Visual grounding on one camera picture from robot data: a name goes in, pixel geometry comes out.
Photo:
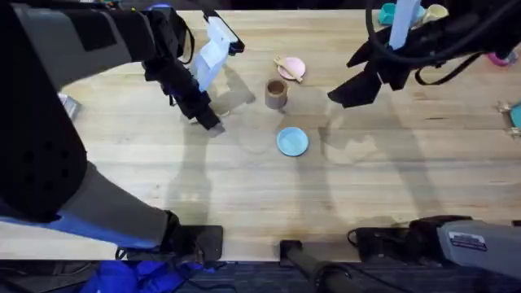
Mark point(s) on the teal cup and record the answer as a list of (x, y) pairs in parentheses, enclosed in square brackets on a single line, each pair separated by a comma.
[(386, 14)]

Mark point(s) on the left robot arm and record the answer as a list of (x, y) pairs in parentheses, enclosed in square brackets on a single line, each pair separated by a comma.
[(40, 163)]

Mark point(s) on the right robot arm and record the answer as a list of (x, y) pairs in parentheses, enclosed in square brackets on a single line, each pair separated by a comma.
[(480, 248)]

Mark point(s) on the light blue plate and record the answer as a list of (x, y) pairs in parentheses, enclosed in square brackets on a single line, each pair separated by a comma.
[(292, 141)]

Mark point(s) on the left wrist upright plate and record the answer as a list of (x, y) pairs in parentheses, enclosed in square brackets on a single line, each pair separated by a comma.
[(211, 57)]

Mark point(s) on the teal and metal object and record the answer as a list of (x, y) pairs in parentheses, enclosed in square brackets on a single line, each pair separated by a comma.
[(513, 118)]

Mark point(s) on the cream cup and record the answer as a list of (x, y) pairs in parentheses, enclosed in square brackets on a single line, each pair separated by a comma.
[(435, 12)]

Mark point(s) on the wooden fork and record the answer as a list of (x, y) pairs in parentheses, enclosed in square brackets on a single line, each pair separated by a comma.
[(287, 67)]

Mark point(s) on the brown cup container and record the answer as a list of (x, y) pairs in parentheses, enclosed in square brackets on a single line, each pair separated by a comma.
[(276, 95)]

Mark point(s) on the wrist upright plate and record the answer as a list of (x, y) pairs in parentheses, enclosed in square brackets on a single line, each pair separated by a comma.
[(403, 24), (211, 57)]

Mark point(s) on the pink round object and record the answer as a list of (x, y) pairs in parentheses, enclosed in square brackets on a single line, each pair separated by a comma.
[(502, 59)]

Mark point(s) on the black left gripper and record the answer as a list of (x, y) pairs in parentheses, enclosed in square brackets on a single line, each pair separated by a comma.
[(171, 77)]

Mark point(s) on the pink plate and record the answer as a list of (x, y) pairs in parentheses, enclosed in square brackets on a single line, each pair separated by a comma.
[(294, 67)]

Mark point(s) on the grey metal object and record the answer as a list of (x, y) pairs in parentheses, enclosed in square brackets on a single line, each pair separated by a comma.
[(70, 105)]

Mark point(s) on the right wrist upright plate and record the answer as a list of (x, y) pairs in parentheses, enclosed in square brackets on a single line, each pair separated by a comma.
[(403, 24)]

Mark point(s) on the blue cloth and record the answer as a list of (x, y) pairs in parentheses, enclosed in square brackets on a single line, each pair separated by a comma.
[(134, 278)]

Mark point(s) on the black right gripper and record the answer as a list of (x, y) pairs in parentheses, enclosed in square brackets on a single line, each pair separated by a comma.
[(392, 61)]

